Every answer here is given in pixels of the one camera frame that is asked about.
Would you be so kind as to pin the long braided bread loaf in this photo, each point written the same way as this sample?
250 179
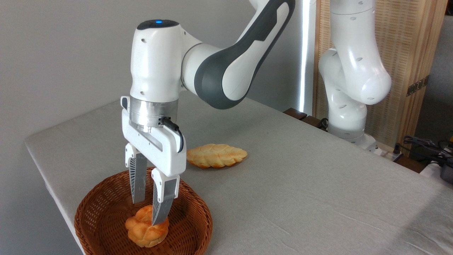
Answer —
217 156

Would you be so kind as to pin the brown wicker basket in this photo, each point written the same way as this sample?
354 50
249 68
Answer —
102 209

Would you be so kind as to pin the metal screen hinge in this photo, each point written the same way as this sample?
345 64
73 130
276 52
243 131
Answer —
417 86

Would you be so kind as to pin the white power strip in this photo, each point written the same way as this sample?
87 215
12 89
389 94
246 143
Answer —
387 154

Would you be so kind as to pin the grey box device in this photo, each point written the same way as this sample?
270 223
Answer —
447 175

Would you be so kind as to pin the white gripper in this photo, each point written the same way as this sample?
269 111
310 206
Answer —
162 152

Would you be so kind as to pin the dark brown wooden block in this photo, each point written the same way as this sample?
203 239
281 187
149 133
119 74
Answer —
294 113
313 122

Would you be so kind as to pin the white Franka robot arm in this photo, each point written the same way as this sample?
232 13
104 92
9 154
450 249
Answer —
354 71

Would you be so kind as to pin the round knotted bread roll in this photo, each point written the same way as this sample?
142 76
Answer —
145 233

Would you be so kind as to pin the wooden folding screen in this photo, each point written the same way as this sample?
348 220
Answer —
407 42

